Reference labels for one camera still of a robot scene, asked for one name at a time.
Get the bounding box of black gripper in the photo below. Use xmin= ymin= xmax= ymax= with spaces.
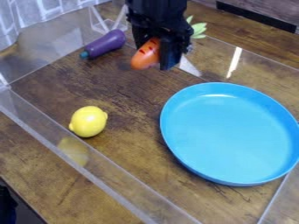
xmin=126 ymin=0 xmax=194 ymax=70

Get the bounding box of orange toy carrot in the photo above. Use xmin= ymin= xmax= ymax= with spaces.
xmin=129 ymin=15 xmax=210 ymax=71

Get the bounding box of purple toy eggplant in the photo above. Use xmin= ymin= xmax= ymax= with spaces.
xmin=79 ymin=29 xmax=127 ymax=59

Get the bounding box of yellow toy lemon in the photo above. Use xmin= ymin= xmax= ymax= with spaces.
xmin=70 ymin=106 xmax=109 ymax=137

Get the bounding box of dark baseboard strip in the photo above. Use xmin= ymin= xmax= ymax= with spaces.
xmin=217 ymin=1 xmax=299 ymax=34

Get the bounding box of white patterned curtain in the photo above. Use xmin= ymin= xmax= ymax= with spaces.
xmin=0 ymin=0 xmax=110 ymax=51

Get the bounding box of blue plastic plate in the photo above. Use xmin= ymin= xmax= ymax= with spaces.
xmin=161 ymin=82 xmax=299 ymax=186

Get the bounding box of clear acrylic enclosure wall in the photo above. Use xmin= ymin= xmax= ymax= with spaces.
xmin=0 ymin=3 xmax=299 ymax=224

